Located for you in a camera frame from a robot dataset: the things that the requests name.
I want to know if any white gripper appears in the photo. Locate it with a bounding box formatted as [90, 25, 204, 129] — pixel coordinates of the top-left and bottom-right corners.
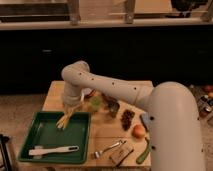
[62, 83, 83, 117]

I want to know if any yellow banana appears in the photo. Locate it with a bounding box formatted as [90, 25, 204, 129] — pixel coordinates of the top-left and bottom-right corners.
[56, 109, 74, 129]

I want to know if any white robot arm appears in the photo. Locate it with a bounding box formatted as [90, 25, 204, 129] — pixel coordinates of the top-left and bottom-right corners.
[61, 61, 206, 171]

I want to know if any green cup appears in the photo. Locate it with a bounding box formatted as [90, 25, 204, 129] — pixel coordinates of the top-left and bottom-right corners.
[89, 96, 102, 112]

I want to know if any orange bowl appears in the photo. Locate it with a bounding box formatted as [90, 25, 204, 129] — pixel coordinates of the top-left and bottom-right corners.
[82, 88, 95, 99]

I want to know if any green plastic tray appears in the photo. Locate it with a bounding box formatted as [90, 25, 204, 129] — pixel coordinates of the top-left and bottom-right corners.
[18, 111, 91, 165]

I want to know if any dark small container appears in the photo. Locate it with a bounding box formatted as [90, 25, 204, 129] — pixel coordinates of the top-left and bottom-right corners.
[108, 102, 120, 118]

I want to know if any silver fork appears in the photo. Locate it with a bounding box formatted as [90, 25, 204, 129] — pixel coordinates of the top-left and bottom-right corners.
[92, 140, 124, 159]

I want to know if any wooden table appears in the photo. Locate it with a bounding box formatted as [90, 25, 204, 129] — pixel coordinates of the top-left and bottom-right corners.
[19, 80, 154, 168]

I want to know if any white spatula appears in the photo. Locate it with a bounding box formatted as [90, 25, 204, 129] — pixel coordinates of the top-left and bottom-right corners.
[28, 146, 79, 156]

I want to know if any bunch of dark grapes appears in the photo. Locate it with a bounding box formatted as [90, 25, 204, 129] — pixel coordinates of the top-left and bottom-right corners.
[121, 109, 135, 131]

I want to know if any brown rectangular box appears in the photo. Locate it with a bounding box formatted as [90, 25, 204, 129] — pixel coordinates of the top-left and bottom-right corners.
[109, 142, 134, 166]

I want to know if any orange peach fruit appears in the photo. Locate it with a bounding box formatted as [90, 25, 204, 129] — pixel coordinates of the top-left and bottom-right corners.
[132, 125, 146, 139]

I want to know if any blue sponge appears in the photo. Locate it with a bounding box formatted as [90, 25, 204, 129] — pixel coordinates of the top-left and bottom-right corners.
[140, 114, 149, 131]

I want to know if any green cucumber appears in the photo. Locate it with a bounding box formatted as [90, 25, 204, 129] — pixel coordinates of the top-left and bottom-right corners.
[136, 138, 150, 164]

